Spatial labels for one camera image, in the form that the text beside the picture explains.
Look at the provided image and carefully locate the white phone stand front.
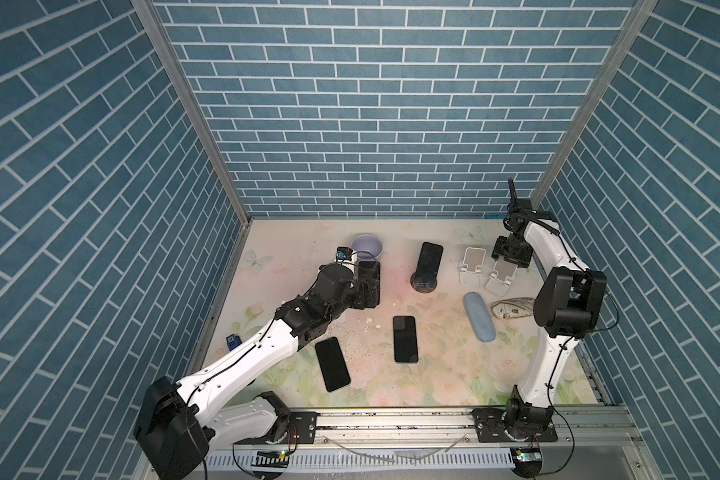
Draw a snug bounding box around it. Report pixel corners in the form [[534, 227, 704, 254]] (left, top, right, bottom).
[[485, 257, 517, 296]]

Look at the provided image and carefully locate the white phone stand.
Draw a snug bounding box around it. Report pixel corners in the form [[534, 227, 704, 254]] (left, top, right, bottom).
[[485, 257, 517, 296], [459, 247, 486, 288]]

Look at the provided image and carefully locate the green-edged black phone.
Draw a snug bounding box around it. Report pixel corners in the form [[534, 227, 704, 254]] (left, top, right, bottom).
[[392, 316, 419, 363]]

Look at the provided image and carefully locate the black phone front stand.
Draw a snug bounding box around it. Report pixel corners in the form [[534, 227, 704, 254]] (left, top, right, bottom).
[[315, 337, 351, 392]]

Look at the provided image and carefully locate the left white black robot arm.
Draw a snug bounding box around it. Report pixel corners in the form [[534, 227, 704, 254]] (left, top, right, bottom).
[[134, 260, 381, 479]]

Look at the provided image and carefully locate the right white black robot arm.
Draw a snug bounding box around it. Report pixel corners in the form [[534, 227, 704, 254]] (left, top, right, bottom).
[[472, 199, 607, 443]]

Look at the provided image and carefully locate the pink-edged black phone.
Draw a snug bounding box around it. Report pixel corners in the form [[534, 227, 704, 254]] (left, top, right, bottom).
[[358, 261, 381, 309]]

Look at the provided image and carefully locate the black round phone stand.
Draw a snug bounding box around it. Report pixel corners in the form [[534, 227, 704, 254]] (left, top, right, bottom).
[[410, 272, 438, 294]]

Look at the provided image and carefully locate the black phone on round stand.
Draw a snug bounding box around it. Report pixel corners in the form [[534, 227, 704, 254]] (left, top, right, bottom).
[[415, 242, 444, 276]]

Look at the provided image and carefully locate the lavender ceramic mug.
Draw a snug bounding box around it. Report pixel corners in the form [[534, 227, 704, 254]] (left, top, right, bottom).
[[350, 234, 383, 261]]

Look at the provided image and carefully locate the blue glasses case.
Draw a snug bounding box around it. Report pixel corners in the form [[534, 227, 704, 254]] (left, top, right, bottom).
[[463, 292, 497, 343]]

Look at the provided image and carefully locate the small blue object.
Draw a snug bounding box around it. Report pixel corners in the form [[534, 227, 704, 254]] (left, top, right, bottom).
[[225, 334, 242, 351]]

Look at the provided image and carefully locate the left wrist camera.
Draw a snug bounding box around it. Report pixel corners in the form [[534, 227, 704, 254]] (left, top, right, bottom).
[[335, 246, 355, 264]]

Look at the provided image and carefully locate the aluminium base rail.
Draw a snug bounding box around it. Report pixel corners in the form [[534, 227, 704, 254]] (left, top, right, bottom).
[[146, 407, 649, 480]]

